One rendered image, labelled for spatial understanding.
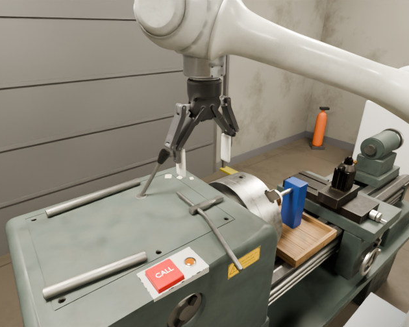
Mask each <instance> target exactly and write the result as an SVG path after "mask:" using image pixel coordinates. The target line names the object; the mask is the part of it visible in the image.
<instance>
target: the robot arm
mask: <svg viewBox="0 0 409 327"><path fill-rule="evenodd" d="M133 9H134V15H135V18H136V21H137V24H138V26H139V28H140V29H141V30H142V32H143V33H144V34H145V36H146V37H148V38H149V39H150V40H151V41H152V42H153V43H154V44H156V45H157V46H159V47H161V48H163V49H167V50H172V51H175V52H176V53H178V54H182V57H183V74H184V76H186V77H189V78H188V79H187V94H188V98H189V100H188V104H180V103H177V104H176V105H175V115H174V118H173V120H172V123H171V126H170V129H169V132H168V134H167V138H166V140H165V143H164V146H165V147H166V148H168V149H170V150H171V151H173V161H174V162H175V163H176V165H177V174H178V175H180V176H181V177H183V178H186V159H185V149H183V146H184V144H185V143H186V141H187V139H188V138H189V136H190V134H191V133H192V131H193V129H194V128H195V126H196V125H198V124H199V122H200V121H201V122H203V121H206V120H211V119H212V118H213V119H214V121H215V122H216V123H217V124H218V126H219V127H220V128H221V130H222V131H223V132H224V133H225V134H222V135H221V159H222V160H224V161H226V162H228V163H229V162H230V148H231V147H232V137H235V136H236V133H235V132H239V130H240V129H239V126H238V124H237V121H236V118H235V115H234V112H233V110H232V107H231V98H230V97H227V96H224V95H222V96H221V89H222V80H221V79H220V77H223V76H224V75H225V68H226V55H236V56H241V57H244V58H248V59H251V60H255V61H257V62H261V63H263V64H267V65H270V66H273V67H277V68H279V69H283V70H285V71H289V72H291V73H295V74H297V75H300V76H303V77H306V78H309V79H312V80H316V81H318V82H322V83H324V84H328V85H330V86H334V87H335V88H339V89H341V90H345V91H348V92H351V93H353V94H356V95H359V96H361V97H363V98H365V99H367V100H369V101H372V102H373V103H375V104H377V105H379V106H381V107H383V108H384V109H386V110H387V111H389V112H391V113H392V114H394V115H396V116H397V117H399V118H401V119H402V120H403V121H405V122H407V123H408V124H409V71H403V70H400V69H396V68H393V67H389V66H385V65H383V64H379V63H377V62H374V61H372V60H368V59H366V58H363V57H361V56H358V55H356V54H352V53H350V52H347V51H344V50H342V49H339V48H337V47H334V46H331V45H328V44H326V43H323V42H320V41H317V40H315V39H312V38H309V37H307V36H304V35H302V34H299V33H296V32H293V31H292V30H289V29H286V28H284V27H281V26H280V25H277V24H275V23H273V22H270V21H268V20H266V19H264V18H262V17H260V16H258V15H256V14H255V13H253V12H251V11H250V10H249V9H248V8H247V7H246V6H245V5H244V4H243V2H242V0H134V7H133ZM219 96H221V97H220V98H219ZM220 106H221V109H222V111H223V114H224V116H225V119H226V121H227V122H226V121H225V120H224V118H223V117H222V114H221V113H220V111H219V110H218V109H219V107H220ZM188 110H189V114H188V115H187V117H186V114H187V113H188ZM185 118H186V121H185V123H184V120H185ZM192 118H194V119H192ZM398 327H409V311H408V313H407V314H406V316H405V318H404V320H403V323H402V324H401V326H398Z"/></svg>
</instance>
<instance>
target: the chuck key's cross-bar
mask: <svg viewBox="0 0 409 327"><path fill-rule="evenodd" d="M176 194H177V195H178V196H179V197H180V198H181V199H182V200H184V201H185V202H186V203H187V204H189V205H190V206H193V205H195V204H194V203H193V202H192V201H190V200H189V199H188V198H187V197H185V196H184V195H183V194H182V193H181V192H179V191H177V192H176ZM197 212H198V213H199V214H201V215H202V216H203V217H204V218H205V219H206V221H207V223H208V224H209V226H210V227H211V229H212V230H213V232H214V233H215V235H216V237H217V238H218V240H219V242H220V243H221V244H222V246H223V248H224V249H225V251H226V252H227V254H228V255H229V257H230V259H231V260H232V262H233V264H234V265H235V266H236V268H237V270H238V271H239V272H242V271H243V267H242V265H241V264H240V262H239V261H238V259H237V258H236V256H235V255H234V253H233V252H232V251H231V249H230V247H229V246H228V245H227V243H226V241H225V240H224V239H223V237H222V235H221V234H220V233H219V231H218V229H217V228H216V226H215V225H214V223H213V222H212V220H211V219H210V218H209V216H208V215H207V214H206V213H205V212H204V211H202V209H200V208H198V209H197Z"/></svg>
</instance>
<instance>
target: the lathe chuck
mask: <svg viewBox="0 0 409 327"><path fill-rule="evenodd" d="M237 176H245V178H244V179H239V178H237ZM220 179H227V180H231V181H233V182H235V183H237V184H238V185H239V186H241V187H242V188H243V189H244V190H245V191H246V192H247V193H248V194H249V196H250V197H251V198H252V200H253V201H254V203H255V204H256V207H257V208H258V211H259V212H260V215H261V217H262V219H263V220H265V221H266V222H268V223H269V224H271V225H272V226H274V227H275V229H276V231H277V234H278V242H279V240H280V237H281V234H282V217H281V213H280V210H279V206H278V204H277V202H276V200H274V201H273V203H271V202H269V200H268V199H267V197H266V195H265V194H264V193H265V191H266V192H268V191H269V189H268V188H267V186H266V185H265V184H264V183H263V182H262V181H260V180H259V179H258V178H257V177H255V176H253V175H251V174H249V173H244V172H237V173H234V174H231V175H229V176H226V177H223V178H220Z"/></svg>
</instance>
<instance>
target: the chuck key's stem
mask: <svg viewBox="0 0 409 327"><path fill-rule="evenodd" d="M223 198H224V196H222V195H218V196H216V197H214V198H213V199H211V200H205V201H203V202H200V203H198V204H196V205H193V206H190V207H189V208H188V210H189V213H190V214H192V215H193V214H195V213H197V209H198V208H200V209H202V210H204V209H206V208H209V207H210V205H212V204H214V203H216V204H217V203H219V202H221V201H223Z"/></svg>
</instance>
